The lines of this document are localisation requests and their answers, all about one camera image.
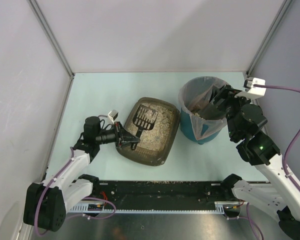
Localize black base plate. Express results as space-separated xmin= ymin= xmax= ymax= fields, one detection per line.
xmin=90 ymin=180 xmax=239 ymax=210

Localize brown litter box tray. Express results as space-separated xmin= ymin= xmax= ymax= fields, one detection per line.
xmin=117 ymin=97 xmax=180 ymax=167

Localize blue trash bin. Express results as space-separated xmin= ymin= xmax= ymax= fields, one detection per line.
xmin=179 ymin=76 xmax=231 ymax=145

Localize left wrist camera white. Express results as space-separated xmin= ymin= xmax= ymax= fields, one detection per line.
xmin=107 ymin=109 xmax=119 ymax=124

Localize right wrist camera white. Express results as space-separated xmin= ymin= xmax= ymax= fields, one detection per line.
xmin=234 ymin=77 xmax=266 ymax=100

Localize right aluminium frame post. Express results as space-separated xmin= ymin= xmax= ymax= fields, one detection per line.
xmin=245 ymin=0 xmax=295 ymax=77

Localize purple cable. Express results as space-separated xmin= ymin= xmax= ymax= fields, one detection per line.
xmin=34 ymin=146 xmax=77 ymax=237
xmin=254 ymin=84 xmax=300 ymax=203

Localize clear plastic bin liner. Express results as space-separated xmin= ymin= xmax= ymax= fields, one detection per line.
xmin=178 ymin=75 xmax=231 ymax=141

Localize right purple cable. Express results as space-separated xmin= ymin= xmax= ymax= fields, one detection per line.
xmin=254 ymin=84 xmax=300 ymax=203

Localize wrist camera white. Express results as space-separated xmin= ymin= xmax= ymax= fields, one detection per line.
xmin=234 ymin=77 xmax=266 ymax=100
xmin=107 ymin=109 xmax=119 ymax=124

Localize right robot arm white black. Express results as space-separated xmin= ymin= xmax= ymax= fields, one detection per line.
xmin=212 ymin=83 xmax=300 ymax=240

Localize black litter scoop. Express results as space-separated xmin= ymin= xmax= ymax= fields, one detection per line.
xmin=132 ymin=104 xmax=158 ymax=138

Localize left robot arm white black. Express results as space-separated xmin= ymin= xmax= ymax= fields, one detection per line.
xmin=23 ymin=116 xmax=140 ymax=232

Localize left aluminium frame post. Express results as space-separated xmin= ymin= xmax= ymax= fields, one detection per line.
xmin=27 ymin=0 xmax=75 ymax=78

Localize grey slotted cable duct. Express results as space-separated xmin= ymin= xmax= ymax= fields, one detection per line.
xmin=68 ymin=201 xmax=244 ymax=215

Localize aluminium frame post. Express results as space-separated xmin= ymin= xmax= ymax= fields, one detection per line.
xmin=27 ymin=0 xmax=75 ymax=78
xmin=245 ymin=0 xmax=295 ymax=77

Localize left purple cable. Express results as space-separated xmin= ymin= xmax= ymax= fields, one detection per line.
xmin=34 ymin=146 xmax=77 ymax=237

